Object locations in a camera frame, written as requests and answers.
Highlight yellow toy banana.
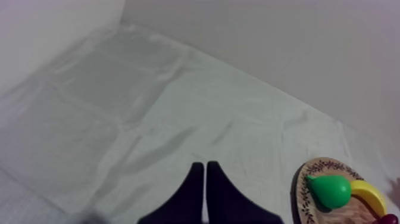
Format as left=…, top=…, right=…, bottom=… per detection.
left=350, top=179, right=388, bottom=218

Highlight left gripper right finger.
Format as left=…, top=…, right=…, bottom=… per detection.
left=205, top=160, right=285, bottom=224

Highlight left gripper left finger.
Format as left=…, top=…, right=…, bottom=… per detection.
left=136, top=161, right=205, bottom=224

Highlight green toy pear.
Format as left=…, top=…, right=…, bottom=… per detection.
left=305, top=175, right=352, bottom=210

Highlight round wooden board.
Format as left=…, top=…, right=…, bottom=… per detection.
left=292, top=157, right=395, bottom=224

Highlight purple toy grapes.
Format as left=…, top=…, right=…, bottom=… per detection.
left=373, top=213, right=400, bottom=224

